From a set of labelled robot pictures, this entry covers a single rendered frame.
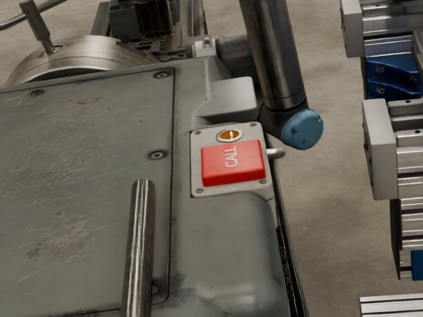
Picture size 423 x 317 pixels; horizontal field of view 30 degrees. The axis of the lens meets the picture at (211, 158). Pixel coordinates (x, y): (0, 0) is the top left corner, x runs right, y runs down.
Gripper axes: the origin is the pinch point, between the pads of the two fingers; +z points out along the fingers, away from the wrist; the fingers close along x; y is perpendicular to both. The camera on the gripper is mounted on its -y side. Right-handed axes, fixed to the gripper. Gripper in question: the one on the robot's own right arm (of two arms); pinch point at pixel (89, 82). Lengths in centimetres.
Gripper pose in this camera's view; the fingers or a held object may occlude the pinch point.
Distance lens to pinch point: 149.7
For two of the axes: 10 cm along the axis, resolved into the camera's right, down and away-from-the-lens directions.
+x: -1.5, -8.6, -4.9
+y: -0.3, -4.9, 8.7
